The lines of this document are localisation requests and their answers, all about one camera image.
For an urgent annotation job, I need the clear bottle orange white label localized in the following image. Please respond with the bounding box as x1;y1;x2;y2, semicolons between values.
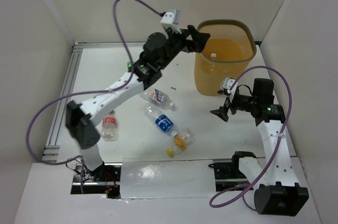
139;88;175;110

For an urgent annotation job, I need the clear bottle red label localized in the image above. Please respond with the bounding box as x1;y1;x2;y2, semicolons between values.
101;110;117;142

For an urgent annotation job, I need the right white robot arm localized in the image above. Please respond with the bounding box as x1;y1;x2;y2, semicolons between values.
211;78;309;217

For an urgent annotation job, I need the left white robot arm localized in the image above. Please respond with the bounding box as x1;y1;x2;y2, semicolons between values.
65;25;210;181

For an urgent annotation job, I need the orange mesh waste bin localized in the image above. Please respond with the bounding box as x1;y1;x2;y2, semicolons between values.
194;19;257;96

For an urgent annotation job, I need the green plastic bottle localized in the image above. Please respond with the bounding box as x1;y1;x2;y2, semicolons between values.
127;61;132;72

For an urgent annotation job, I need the clear bottle yellow cap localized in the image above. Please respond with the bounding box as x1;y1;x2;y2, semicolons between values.
166;128;195;158

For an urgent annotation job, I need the clear bottle blue label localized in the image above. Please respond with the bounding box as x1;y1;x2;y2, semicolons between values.
144;104;179;138

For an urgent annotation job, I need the white tape sheet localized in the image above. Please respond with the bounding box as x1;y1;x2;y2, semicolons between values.
120;160;216;199

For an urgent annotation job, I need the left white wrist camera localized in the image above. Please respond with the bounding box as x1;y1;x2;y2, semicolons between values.
161;10;182;34

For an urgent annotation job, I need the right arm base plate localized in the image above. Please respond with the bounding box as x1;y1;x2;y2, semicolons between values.
208;152;262;192

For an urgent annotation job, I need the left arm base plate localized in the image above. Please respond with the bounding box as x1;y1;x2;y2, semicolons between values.
65;160;122;199

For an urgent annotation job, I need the aluminium frame rail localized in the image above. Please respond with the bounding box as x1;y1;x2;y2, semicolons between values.
41;41;198;163

